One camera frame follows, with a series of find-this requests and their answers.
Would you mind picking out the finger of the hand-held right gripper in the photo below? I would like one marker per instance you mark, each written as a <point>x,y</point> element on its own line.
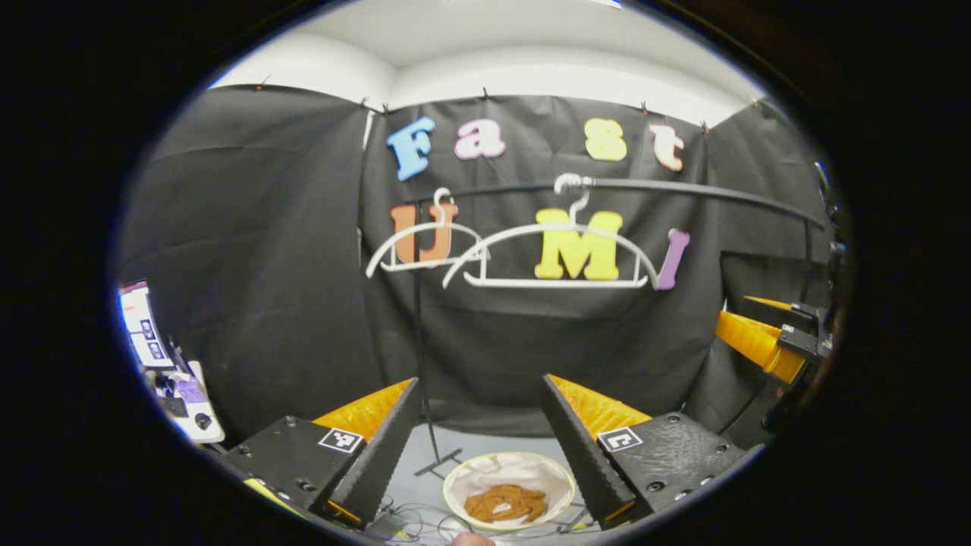
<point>758,345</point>
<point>770,302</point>

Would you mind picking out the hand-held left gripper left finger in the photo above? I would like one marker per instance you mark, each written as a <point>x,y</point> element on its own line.
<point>379,455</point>

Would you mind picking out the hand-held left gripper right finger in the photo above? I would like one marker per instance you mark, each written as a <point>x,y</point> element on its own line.
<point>580,455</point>

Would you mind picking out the brown jacket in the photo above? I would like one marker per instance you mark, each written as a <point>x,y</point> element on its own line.
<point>504,504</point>

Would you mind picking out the white round laundry hamper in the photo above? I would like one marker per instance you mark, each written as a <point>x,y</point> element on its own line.
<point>485,470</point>

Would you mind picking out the white plastic hanger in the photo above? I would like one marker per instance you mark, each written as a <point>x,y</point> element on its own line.
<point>440,224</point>
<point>554,283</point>

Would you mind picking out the white desk device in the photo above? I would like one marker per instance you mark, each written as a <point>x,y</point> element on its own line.
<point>193,409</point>

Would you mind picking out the black backdrop cloth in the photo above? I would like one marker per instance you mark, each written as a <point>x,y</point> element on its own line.
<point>265,250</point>

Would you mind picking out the black clothes rail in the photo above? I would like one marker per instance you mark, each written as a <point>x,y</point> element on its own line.
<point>419,341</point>

